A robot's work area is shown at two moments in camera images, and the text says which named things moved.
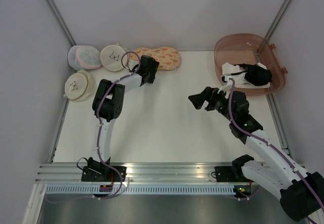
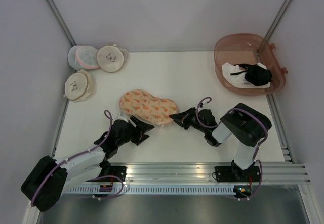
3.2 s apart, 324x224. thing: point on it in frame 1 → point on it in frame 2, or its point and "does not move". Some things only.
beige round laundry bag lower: (79, 86) does not move
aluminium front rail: (136, 173) does not move
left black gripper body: (152, 72) → (128, 136)
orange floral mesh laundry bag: (169, 58) → (155, 110)
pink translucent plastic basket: (244, 49) does not move
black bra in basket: (255, 74) does not move
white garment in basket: (238, 74) does not move
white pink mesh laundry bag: (84, 57) does not move
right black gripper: (208, 94) → (183, 117)
